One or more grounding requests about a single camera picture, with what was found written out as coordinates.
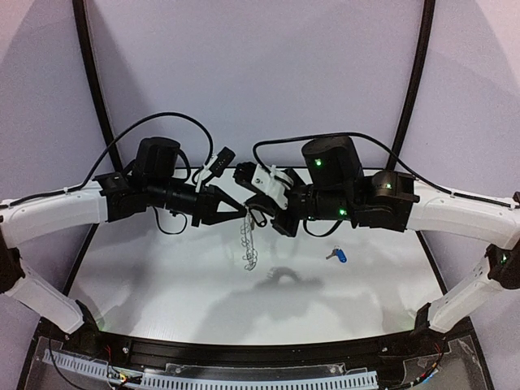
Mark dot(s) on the key with blue tag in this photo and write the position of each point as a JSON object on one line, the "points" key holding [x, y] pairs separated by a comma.
{"points": [[337, 253]]}

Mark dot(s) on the left black frame post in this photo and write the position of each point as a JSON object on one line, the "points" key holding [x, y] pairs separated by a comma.
{"points": [[81, 19]]}

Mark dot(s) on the black frame post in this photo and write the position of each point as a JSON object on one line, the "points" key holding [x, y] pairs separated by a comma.
{"points": [[81, 19], [424, 34]]}

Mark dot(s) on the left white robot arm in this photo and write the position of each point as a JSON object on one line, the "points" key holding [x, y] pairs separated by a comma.
{"points": [[148, 182]]}

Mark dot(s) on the black front aluminium rail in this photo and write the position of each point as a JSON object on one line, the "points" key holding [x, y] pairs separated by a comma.
{"points": [[136, 351]]}

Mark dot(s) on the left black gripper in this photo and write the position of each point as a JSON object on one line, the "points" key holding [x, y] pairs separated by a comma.
{"points": [[199, 207]]}

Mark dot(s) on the white slotted cable duct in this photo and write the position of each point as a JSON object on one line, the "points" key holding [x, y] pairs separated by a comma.
{"points": [[199, 377]]}

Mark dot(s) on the key with black tag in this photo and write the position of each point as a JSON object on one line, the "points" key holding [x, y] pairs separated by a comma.
{"points": [[258, 215]]}

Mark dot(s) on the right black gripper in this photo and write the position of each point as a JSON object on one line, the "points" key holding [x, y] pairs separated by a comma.
{"points": [[284, 217]]}

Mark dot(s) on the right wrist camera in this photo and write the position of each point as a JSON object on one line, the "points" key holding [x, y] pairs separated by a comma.
{"points": [[271, 182]]}

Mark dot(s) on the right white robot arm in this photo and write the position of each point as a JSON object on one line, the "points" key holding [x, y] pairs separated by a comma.
{"points": [[340, 191]]}

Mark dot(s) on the metal keyring disc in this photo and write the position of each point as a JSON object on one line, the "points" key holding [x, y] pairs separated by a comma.
{"points": [[250, 255]]}

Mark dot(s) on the right black frame post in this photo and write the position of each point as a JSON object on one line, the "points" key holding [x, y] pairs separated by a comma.
{"points": [[424, 34]]}

